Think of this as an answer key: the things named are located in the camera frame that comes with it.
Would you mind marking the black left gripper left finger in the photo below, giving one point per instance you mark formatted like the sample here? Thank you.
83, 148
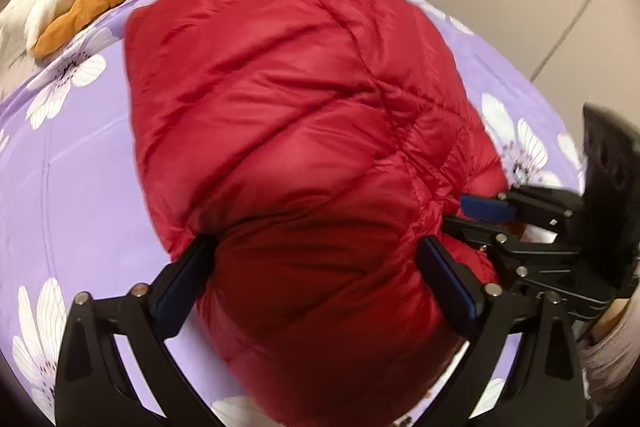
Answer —
92, 386

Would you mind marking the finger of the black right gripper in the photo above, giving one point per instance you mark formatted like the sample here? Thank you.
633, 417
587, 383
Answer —
492, 210
476, 234

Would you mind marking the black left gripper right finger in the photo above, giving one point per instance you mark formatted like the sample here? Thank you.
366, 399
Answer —
544, 387

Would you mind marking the red puffer jacket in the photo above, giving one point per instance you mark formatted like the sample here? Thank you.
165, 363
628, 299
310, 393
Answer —
318, 141

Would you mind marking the pink sleeved right forearm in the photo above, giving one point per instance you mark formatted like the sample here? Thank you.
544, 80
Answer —
610, 350

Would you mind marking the purple floral bed sheet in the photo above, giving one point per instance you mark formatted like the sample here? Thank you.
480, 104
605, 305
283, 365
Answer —
72, 213

